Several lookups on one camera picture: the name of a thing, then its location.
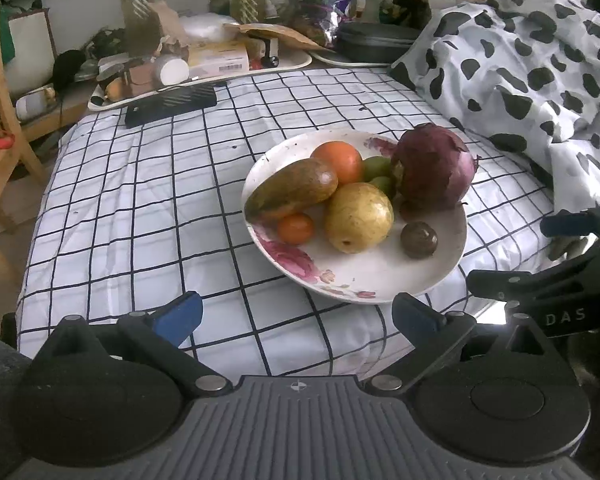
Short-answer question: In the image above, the brown green mango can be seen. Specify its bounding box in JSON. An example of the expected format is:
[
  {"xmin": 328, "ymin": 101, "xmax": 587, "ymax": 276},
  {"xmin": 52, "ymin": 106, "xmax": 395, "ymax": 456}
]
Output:
[{"xmin": 244, "ymin": 158, "xmax": 339, "ymax": 223}]

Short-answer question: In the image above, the dark passion fruit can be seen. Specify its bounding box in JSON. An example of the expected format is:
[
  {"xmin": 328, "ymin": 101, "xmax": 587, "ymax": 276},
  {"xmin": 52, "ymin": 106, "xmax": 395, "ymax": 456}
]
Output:
[{"xmin": 400, "ymin": 221, "xmax": 439, "ymax": 260}]

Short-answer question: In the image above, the brown paper envelope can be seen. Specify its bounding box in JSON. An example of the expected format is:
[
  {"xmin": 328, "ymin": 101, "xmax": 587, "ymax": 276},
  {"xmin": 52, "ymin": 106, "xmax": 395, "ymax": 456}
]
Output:
[{"xmin": 237, "ymin": 22, "xmax": 331, "ymax": 51}]

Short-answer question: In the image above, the black zip case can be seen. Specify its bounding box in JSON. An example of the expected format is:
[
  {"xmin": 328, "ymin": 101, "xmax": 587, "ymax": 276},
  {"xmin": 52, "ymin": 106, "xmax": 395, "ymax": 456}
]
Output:
[{"xmin": 335, "ymin": 21, "xmax": 423, "ymax": 63}]

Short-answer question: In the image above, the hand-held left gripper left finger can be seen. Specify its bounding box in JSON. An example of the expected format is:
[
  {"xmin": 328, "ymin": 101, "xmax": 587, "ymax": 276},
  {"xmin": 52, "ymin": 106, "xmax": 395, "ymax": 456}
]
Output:
[{"xmin": 35, "ymin": 291, "xmax": 231, "ymax": 397}]

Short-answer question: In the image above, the yellow pear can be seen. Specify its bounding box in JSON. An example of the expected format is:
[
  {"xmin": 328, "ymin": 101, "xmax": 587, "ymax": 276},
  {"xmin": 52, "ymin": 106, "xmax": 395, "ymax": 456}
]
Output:
[{"xmin": 324, "ymin": 182, "xmax": 395, "ymax": 254}]

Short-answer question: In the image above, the black round object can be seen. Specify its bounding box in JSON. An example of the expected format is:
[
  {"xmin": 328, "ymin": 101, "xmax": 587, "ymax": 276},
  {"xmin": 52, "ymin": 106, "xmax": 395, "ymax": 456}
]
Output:
[{"xmin": 52, "ymin": 50, "xmax": 86, "ymax": 93}]

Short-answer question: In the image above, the small brown cardboard box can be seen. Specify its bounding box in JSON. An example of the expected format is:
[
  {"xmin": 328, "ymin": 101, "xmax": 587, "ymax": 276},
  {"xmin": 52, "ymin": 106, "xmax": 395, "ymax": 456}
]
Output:
[{"xmin": 122, "ymin": 62, "xmax": 156, "ymax": 96}]

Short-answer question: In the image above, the white plastic wrap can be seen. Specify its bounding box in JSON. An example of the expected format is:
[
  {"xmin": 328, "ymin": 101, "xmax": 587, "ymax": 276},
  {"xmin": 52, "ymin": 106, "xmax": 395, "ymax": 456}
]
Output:
[{"xmin": 177, "ymin": 12, "xmax": 241, "ymax": 43}]

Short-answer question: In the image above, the brown drawstring pouch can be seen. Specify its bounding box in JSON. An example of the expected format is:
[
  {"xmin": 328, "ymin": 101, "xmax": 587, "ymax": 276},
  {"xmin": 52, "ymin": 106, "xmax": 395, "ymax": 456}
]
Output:
[{"xmin": 147, "ymin": 1, "xmax": 186, "ymax": 56}]

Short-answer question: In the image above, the small white tray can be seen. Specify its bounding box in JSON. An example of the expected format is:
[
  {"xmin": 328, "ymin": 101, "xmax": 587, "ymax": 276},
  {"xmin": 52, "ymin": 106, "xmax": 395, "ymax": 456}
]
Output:
[{"xmin": 310, "ymin": 50, "xmax": 396, "ymax": 68}]

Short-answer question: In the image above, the checkered white cloth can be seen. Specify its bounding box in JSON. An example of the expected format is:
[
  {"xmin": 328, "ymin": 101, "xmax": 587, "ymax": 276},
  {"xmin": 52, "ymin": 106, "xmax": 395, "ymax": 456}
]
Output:
[{"xmin": 16, "ymin": 66, "xmax": 556, "ymax": 378}]

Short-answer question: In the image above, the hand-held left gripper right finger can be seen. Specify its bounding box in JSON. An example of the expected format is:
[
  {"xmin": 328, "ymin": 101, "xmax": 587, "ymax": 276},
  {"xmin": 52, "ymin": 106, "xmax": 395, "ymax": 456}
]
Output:
[{"xmin": 371, "ymin": 292, "xmax": 571, "ymax": 395}]

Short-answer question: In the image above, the red onion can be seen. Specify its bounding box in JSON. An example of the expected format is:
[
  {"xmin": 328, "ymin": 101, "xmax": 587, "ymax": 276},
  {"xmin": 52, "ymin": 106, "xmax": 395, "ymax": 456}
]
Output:
[{"xmin": 390, "ymin": 123, "xmax": 481, "ymax": 211}]

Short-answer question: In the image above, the green lime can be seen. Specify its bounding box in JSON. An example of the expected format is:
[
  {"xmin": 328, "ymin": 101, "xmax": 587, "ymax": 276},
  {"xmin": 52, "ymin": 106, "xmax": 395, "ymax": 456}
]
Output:
[
  {"xmin": 370, "ymin": 176, "xmax": 396, "ymax": 200},
  {"xmin": 362, "ymin": 156, "xmax": 394, "ymax": 181}
]

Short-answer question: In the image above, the wooden chair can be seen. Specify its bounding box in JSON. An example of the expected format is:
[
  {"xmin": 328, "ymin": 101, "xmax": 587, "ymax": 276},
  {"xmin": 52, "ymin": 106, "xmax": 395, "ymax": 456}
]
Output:
[{"xmin": 0, "ymin": 0, "xmax": 48, "ymax": 281}]

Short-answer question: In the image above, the yellow cardboard box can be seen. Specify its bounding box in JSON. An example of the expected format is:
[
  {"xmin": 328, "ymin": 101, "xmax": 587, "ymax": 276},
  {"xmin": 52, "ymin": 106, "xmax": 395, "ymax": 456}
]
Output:
[{"xmin": 186, "ymin": 41, "xmax": 251, "ymax": 78}]

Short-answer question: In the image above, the large white tray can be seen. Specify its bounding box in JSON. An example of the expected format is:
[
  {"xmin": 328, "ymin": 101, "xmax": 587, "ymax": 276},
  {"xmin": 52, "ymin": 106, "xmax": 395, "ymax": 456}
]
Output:
[{"xmin": 87, "ymin": 50, "xmax": 313, "ymax": 112}]

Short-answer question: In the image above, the white floral plate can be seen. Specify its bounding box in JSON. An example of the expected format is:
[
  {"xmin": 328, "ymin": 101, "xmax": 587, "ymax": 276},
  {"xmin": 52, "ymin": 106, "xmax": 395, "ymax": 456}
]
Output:
[{"xmin": 241, "ymin": 129, "xmax": 468, "ymax": 304}]

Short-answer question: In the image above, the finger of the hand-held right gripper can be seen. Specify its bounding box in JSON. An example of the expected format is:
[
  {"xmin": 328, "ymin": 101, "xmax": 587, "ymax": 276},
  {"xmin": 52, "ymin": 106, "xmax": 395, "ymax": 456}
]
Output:
[
  {"xmin": 467, "ymin": 247, "xmax": 600, "ymax": 338},
  {"xmin": 540, "ymin": 200, "xmax": 600, "ymax": 248}
]

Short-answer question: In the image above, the small tangerine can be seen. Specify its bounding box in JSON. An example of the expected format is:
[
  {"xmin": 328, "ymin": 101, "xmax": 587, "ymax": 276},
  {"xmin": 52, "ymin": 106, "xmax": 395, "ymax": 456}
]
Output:
[{"xmin": 277, "ymin": 212, "xmax": 315, "ymax": 246}]

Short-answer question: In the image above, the cow print blanket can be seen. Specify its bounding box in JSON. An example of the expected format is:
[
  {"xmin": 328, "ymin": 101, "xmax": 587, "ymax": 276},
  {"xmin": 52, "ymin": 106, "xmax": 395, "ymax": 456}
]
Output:
[{"xmin": 390, "ymin": 0, "xmax": 600, "ymax": 261}]

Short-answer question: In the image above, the large orange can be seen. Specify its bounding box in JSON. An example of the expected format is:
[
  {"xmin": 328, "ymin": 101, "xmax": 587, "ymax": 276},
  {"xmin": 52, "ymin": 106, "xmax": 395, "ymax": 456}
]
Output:
[{"xmin": 310, "ymin": 141, "xmax": 365, "ymax": 187}]

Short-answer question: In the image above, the open cardboard box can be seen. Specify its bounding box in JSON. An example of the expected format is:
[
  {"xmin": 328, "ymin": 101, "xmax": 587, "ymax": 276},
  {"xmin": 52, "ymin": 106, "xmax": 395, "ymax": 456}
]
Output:
[{"xmin": 392, "ymin": 0, "xmax": 433, "ymax": 28}]

